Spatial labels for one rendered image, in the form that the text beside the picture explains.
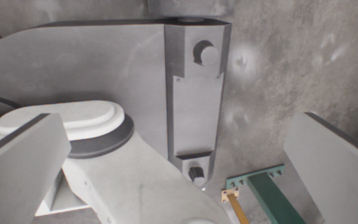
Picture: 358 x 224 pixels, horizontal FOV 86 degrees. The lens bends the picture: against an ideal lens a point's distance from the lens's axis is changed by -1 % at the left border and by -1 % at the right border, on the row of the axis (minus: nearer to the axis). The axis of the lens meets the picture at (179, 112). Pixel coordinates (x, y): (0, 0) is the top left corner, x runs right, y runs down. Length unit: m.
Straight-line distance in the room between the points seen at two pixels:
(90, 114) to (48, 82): 0.16
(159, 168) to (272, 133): 0.75
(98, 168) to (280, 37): 0.68
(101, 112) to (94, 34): 0.17
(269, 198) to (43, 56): 0.96
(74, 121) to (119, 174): 0.11
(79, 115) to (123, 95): 0.15
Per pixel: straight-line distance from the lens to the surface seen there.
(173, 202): 0.24
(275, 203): 1.02
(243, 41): 0.71
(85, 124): 0.35
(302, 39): 0.85
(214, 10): 0.44
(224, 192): 1.11
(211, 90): 0.49
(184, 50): 0.42
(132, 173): 0.31
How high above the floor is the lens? 0.61
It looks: 58 degrees down
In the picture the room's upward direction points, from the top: 156 degrees clockwise
